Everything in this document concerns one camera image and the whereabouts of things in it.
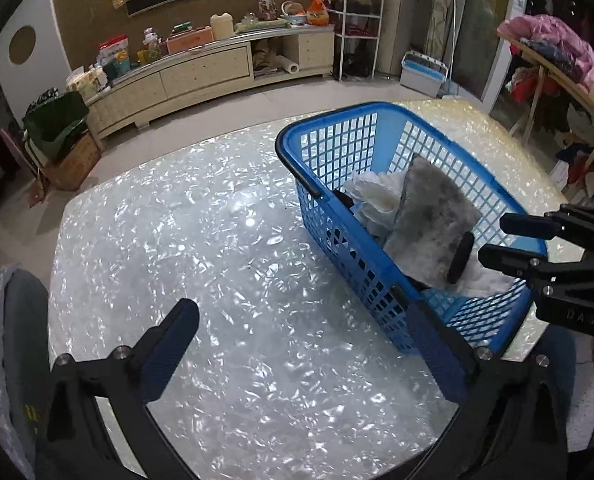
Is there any person's leg in jeans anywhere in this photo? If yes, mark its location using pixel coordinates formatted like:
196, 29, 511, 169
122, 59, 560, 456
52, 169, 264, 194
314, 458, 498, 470
527, 329, 578, 413

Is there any blue plastic basket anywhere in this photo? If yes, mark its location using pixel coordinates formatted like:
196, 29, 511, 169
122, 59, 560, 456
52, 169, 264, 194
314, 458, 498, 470
275, 101, 549, 357

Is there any white storage box blue lid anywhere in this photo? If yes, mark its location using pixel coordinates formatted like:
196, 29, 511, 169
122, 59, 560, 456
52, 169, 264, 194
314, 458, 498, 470
399, 51, 448, 98

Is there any pink box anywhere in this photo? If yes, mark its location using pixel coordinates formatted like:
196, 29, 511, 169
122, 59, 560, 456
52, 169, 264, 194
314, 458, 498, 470
166, 27, 213, 55

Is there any orange bag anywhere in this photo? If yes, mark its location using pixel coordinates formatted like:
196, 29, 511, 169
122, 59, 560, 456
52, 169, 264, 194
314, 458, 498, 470
305, 0, 329, 26

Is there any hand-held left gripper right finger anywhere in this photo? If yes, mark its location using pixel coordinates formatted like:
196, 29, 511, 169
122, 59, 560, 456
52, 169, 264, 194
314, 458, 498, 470
406, 301, 570, 480

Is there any white metal rack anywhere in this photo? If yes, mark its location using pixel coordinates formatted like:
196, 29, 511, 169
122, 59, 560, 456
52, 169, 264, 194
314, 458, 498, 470
317, 0, 385, 81

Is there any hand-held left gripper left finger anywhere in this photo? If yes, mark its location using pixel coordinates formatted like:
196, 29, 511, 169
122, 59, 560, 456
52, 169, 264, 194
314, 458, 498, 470
37, 298, 200, 480

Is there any tissue pack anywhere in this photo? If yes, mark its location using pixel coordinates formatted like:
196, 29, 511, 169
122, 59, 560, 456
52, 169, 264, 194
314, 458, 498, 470
67, 67, 108, 93

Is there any white textured cloth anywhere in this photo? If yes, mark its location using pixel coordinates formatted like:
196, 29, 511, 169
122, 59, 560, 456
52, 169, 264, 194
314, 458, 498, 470
347, 170, 404, 236

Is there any grey chair with yellow print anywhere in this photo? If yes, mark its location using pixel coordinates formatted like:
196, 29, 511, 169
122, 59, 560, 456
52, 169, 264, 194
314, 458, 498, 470
0, 267, 52, 480

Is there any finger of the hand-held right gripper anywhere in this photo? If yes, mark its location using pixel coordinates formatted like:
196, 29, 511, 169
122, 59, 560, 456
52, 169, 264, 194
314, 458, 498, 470
478, 244, 549, 277
500, 212, 563, 239

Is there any grey fluffy pad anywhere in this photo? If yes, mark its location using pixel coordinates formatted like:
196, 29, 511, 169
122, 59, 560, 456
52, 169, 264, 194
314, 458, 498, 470
384, 155, 483, 288

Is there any cream plastic jug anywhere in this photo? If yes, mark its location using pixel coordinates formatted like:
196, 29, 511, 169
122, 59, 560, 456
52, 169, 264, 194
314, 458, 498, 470
210, 12, 235, 40

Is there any wooden rack with clothes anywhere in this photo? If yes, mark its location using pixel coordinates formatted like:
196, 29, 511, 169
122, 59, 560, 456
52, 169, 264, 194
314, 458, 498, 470
497, 14, 594, 201

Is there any patterned curtain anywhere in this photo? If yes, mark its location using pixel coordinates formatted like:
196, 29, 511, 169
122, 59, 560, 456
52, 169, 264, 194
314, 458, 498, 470
424, 0, 470, 63

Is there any cardboard box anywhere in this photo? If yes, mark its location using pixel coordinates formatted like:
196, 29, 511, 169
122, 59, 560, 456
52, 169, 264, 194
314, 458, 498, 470
44, 132, 102, 192

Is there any green bag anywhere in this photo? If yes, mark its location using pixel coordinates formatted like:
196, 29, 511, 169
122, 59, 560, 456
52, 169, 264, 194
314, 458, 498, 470
23, 91, 90, 161

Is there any cream TV cabinet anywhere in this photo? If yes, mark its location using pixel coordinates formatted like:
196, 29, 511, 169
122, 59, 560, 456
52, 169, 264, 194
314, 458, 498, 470
84, 25, 337, 141

